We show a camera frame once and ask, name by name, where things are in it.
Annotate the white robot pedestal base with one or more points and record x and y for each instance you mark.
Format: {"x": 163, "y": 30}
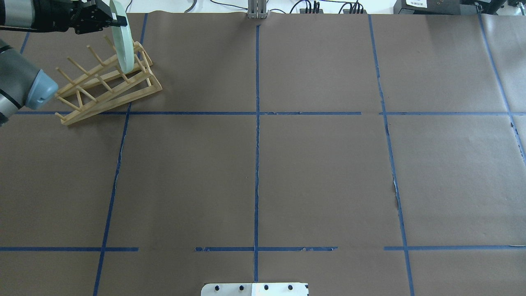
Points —
{"x": 256, "y": 289}

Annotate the wooden dish rack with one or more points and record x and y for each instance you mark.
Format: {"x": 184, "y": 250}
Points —
{"x": 106, "y": 86}

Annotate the aluminium frame post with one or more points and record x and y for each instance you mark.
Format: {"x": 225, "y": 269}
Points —
{"x": 257, "y": 9}

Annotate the light green ceramic plate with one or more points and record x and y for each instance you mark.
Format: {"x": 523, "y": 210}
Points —
{"x": 123, "y": 40}

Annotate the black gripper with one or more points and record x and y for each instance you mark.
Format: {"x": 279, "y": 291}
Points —
{"x": 52, "y": 17}

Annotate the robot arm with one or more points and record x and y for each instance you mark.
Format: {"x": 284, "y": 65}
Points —
{"x": 23, "y": 84}

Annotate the brown paper table cover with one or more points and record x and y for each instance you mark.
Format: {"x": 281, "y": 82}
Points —
{"x": 378, "y": 155}

